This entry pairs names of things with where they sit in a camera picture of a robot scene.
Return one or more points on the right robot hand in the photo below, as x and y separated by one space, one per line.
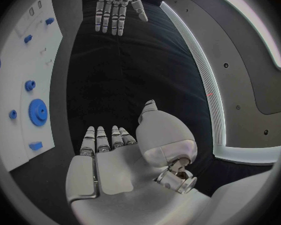
121 172

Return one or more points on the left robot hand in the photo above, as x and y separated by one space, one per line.
112 9

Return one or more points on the white task board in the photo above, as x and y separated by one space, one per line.
25 82

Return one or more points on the blue peg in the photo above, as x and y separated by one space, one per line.
49 21
28 39

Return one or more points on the blue block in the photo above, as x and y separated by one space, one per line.
35 145

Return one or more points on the large blue gear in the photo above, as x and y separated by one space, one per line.
38 112

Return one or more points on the small blue gear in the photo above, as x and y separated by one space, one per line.
30 85

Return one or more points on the short blue cylinder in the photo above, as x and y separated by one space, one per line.
12 114

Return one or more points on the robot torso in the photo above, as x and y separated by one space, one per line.
248 78

